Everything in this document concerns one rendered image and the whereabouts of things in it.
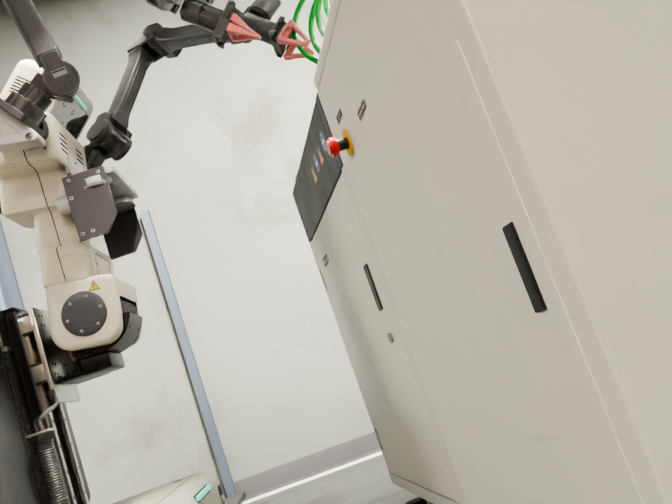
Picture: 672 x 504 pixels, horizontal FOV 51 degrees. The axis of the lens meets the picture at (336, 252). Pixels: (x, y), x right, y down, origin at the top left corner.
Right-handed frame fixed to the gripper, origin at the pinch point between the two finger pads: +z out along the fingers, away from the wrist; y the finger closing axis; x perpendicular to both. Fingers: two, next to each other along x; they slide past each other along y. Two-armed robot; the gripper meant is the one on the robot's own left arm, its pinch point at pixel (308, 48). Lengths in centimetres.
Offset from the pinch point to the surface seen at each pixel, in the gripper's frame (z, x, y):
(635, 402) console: 90, 65, -84
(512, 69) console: 67, 42, -90
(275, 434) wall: -4, 95, 193
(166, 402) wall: -56, 107, 182
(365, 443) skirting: 36, 77, 200
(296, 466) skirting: 13, 103, 196
